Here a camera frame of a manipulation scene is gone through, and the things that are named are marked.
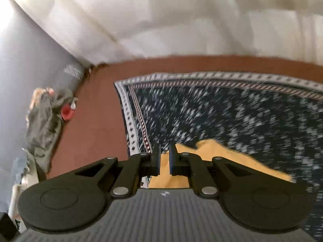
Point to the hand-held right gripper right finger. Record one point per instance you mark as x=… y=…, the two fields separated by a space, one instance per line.
x=171 y=160

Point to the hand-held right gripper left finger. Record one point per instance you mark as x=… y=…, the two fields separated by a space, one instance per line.
x=157 y=160

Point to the yellow garment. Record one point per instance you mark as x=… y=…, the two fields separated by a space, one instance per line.
x=227 y=163

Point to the dark blue patterned rug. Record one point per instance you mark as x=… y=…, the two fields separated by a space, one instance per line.
x=201 y=111

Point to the brown bed sheet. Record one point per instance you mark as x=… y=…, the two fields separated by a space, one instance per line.
x=101 y=121

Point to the small white cloth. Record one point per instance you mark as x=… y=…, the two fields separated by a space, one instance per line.
x=74 y=104

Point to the red cloth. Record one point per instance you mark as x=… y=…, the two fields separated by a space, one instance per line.
x=67 y=112

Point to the olive green garment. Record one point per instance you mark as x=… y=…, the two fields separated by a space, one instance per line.
x=43 y=131

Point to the grey bolster pillow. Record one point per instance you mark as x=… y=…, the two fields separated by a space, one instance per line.
x=73 y=71

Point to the yellow and white patterned cloth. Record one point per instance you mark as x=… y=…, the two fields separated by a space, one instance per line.
x=40 y=94

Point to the white fabric pile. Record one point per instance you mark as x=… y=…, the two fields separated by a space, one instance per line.
x=21 y=189

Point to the white sheer curtain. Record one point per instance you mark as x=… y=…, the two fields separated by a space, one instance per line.
x=176 y=17

